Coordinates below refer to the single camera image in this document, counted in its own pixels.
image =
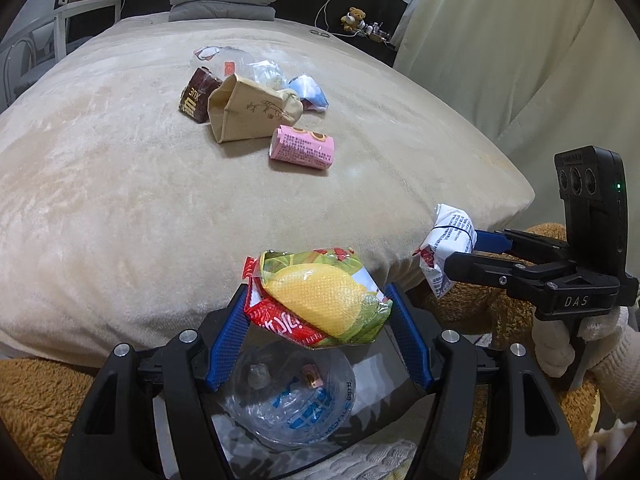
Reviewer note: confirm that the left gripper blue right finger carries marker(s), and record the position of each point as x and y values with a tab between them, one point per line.
412	348

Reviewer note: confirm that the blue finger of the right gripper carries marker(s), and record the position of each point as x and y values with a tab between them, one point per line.
493	242
476	270

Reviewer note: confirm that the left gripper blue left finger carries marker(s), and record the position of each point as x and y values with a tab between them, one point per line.
229	337

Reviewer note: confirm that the white printed paper package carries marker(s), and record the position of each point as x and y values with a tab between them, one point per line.
453	231

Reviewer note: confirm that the yellow green snack wrapper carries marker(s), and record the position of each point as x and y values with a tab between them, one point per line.
319	299

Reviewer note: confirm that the pink cylindrical snack pack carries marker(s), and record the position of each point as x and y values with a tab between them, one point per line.
302	148

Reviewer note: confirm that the beige paper bag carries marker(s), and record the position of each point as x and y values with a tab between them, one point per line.
241	109

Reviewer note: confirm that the blue face mask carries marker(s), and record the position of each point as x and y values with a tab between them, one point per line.
309	93

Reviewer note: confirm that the brown chocolate wrapper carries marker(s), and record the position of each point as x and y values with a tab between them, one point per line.
194	98

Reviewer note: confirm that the clear plastic zip bag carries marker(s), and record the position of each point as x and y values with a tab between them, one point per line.
223	62

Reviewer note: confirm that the pink snack carton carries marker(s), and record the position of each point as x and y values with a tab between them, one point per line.
312	376

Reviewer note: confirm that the clear bag of white tissue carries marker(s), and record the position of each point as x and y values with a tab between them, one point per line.
267	73

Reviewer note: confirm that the person's right hand white glove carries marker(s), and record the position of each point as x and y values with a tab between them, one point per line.
598	336

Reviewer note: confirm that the beige plush bed blanket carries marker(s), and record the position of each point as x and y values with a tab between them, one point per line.
123	220

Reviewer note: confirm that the cream curtain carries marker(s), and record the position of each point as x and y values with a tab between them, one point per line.
536	77

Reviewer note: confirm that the brown teddy bear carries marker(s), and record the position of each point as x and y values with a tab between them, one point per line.
353	20

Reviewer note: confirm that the lower grey pillow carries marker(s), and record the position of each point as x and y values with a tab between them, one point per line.
205	9

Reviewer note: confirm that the white desk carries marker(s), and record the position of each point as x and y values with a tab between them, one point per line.
58	20

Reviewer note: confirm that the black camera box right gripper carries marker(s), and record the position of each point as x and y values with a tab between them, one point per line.
592	186

